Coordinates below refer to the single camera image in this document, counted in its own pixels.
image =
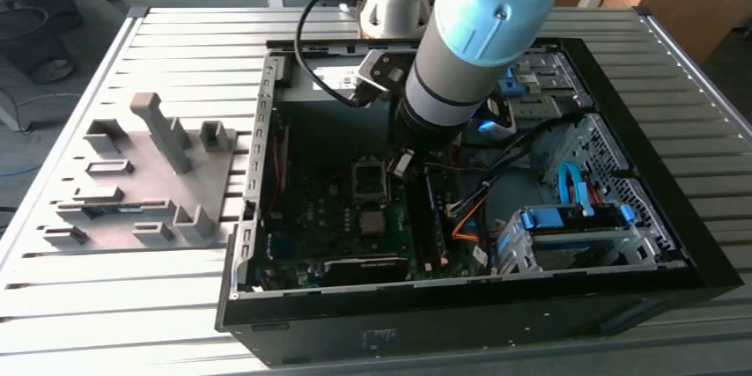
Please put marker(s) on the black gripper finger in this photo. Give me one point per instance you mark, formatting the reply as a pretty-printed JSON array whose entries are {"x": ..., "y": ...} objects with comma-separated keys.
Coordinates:
[{"x": 402, "y": 164}]

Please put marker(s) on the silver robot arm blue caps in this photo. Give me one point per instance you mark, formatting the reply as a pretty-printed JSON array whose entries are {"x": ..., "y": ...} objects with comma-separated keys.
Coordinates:
[{"x": 446, "y": 85}]

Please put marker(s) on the black CPU socket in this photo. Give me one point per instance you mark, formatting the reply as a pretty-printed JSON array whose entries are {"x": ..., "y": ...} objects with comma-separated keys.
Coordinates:
[{"x": 372, "y": 207}]

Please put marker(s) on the grey power supply unit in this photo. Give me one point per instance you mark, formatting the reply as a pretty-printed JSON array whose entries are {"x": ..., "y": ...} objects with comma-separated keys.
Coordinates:
[{"x": 329, "y": 125}]

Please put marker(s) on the dark green motherboard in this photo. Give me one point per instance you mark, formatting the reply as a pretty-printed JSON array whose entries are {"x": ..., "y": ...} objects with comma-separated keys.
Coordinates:
[{"x": 329, "y": 226}]

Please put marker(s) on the blue plastic disk carrier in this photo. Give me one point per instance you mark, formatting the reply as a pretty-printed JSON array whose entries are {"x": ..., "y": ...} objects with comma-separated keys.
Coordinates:
[{"x": 513, "y": 83}]

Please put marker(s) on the grey metal drive cage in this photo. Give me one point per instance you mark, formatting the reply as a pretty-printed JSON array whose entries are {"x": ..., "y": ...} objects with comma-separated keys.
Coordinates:
[
  {"x": 540, "y": 107},
  {"x": 586, "y": 239}
]

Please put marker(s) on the black graphics card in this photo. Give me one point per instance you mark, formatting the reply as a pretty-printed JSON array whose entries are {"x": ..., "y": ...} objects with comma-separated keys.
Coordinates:
[{"x": 366, "y": 269}]

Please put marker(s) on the blue carrier with black disk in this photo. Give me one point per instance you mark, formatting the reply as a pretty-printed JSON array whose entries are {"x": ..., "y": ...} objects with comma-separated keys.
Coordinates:
[{"x": 542, "y": 217}]

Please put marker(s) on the black open PC case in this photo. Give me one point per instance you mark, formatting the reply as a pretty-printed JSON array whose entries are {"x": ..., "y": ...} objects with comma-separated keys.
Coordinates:
[{"x": 410, "y": 319}]

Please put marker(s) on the grey plastic parts rack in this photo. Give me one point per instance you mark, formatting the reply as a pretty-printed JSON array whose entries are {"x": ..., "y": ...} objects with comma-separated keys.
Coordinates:
[{"x": 152, "y": 186}]

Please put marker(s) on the RAM stick with blue label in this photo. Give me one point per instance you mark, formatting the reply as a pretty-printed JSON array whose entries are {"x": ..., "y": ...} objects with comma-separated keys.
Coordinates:
[{"x": 117, "y": 208}]

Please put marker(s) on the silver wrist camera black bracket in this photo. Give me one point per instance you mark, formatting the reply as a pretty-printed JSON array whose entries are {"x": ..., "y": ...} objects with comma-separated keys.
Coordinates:
[
  {"x": 366, "y": 68},
  {"x": 498, "y": 129}
]

